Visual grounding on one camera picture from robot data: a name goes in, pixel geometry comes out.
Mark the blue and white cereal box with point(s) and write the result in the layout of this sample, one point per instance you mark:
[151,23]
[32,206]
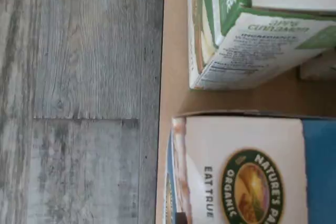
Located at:
[236,142]

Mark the green and white cereal box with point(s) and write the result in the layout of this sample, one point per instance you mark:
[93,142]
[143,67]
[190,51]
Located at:
[223,51]

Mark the black metal shelving rack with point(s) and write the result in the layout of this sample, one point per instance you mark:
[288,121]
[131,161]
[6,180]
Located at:
[173,51]

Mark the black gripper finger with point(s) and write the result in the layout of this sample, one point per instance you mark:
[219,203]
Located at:
[182,219]

